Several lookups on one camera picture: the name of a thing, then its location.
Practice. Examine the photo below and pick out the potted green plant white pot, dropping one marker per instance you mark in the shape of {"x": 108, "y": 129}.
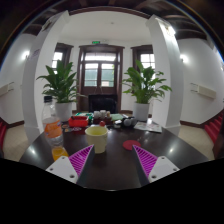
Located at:
{"x": 61, "y": 85}
{"x": 143, "y": 86}

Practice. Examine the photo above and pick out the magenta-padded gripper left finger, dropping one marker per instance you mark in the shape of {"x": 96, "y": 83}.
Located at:
{"x": 63, "y": 166}

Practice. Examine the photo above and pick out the green exit sign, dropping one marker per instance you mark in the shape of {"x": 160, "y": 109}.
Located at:
{"x": 96, "y": 42}

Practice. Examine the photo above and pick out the printed paper magazine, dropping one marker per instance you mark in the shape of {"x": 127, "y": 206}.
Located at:
{"x": 148, "y": 126}

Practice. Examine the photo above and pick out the small grey round object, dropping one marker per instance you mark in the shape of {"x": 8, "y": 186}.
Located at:
{"x": 128, "y": 122}

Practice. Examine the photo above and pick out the pale yellow cup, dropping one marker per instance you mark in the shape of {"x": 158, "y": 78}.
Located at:
{"x": 96, "y": 138}

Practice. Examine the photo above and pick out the red carpeted staircase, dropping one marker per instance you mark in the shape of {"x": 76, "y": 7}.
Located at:
{"x": 2, "y": 133}
{"x": 215, "y": 128}

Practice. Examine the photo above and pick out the orange soda plastic bottle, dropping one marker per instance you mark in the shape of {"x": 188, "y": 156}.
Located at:
{"x": 53, "y": 130}

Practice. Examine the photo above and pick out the small red ball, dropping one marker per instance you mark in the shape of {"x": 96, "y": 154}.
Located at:
{"x": 102, "y": 123}

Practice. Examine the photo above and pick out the black chair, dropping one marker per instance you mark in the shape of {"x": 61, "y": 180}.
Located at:
{"x": 102, "y": 103}

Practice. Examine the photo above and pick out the red plastic basket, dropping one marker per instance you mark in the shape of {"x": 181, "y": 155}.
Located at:
{"x": 78, "y": 121}

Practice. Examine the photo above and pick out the tray of small cups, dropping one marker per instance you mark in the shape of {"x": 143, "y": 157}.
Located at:
{"x": 101, "y": 116}

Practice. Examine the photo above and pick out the brown framed window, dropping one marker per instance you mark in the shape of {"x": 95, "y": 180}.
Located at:
{"x": 147, "y": 60}
{"x": 57, "y": 56}

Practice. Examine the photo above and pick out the white wall heater unit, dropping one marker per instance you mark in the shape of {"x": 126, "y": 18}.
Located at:
{"x": 6, "y": 89}
{"x": 204, "y": 90}

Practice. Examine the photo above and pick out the green book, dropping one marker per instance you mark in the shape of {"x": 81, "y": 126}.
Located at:
{"x": 117, "y": 117}

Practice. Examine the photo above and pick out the brown wooden double door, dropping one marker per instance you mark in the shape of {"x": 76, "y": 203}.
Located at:
{"x": 100, "y": 75}

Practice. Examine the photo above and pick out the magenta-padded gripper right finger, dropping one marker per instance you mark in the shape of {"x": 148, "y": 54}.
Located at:
{"x": 161, "y": 166}

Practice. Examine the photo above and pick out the flat round red coaster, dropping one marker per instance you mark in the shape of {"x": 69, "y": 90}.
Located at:
{"x": 130, "y": 144}

